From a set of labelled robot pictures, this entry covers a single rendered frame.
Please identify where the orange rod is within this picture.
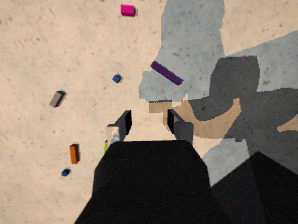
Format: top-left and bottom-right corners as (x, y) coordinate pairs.
(69, 144), (79, 164)

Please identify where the small magenta block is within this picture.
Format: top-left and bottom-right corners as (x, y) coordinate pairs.
(121, 5), (135, 17)

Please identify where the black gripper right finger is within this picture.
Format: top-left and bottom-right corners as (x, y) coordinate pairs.
(167, 109), (194, 146)

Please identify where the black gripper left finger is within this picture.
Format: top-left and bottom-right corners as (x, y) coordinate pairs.
(106, 110), (132, 147)

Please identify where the purple rod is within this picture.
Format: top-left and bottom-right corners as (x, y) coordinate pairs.
(150, 61), (182, 86)

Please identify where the small blue block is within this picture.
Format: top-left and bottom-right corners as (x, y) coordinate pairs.
(112, 75), (120, 83)
(61, 169), (70, 177)

